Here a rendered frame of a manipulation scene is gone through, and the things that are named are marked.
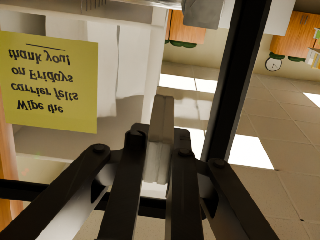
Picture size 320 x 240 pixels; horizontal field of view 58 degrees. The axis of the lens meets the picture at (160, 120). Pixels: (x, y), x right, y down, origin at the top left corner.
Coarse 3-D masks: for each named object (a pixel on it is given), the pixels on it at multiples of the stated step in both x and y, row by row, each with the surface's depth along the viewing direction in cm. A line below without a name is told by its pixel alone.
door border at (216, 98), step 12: (240, 0) 19; (240, 12) 19; (264, 12) 19; (264, 24) 19; (228, 36) 20; (228, 48) 20; (228, 60) 20; (252, 60) 20; (228, 72) 21; (216, 96) 22; (216, 108) 22; (240, 108) 22; (216, 120) 23; (204, 144) 24; (228, 144) 24; (204, 156) 24; (228, 156) 24; (0, 180) 26; (12, 180) 26; (108, 192) 26; (156, 204) 27
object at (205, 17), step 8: (192, 0) 17; (200, 0) 17; (208, 0) 17; (216, 0) 17; (192, 8) 17; (200, 8) 17; (208, 8) 17; (216, 8) 17; (184, 16) 18; (192, 16) 18; (200, 16) 17; (208, 16) 17; (216, 16) 18; (184, 24) 18; (192, 24) 18; (200, 24) 18; (208, 24) 18; (216, 24) 18
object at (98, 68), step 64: (0, 0) 19; (64, 0) 19; (128, 0) 19; (0, 64) 21; (64, 64) 21; (128, 64) 21; (192, 64) 21; (0, 128) 24; (64, 128) 24; (128, 128) 23; (192, 128) 23
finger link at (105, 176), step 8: (136, 128) 18; (144, 128) 18; (112, 152) 16; (120, 152) 16; (112, 160) 15; (104, 168) 15; (112, 168) 15; (96, 176) 15; (104, 176) 15; (112, 176) 15; (96, 184) 15; (104, 184) 15; (112, 184) 15
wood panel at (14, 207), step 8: (0, 200) 36; (8, 200) 36; (16, 200) 37; (0, 208) 36; (8, 208) 36; (16, 208) 38; (0, 216) 37; (8, 216) 37; (16, 216) 38; (0, 224) 37; (8, 224) 37
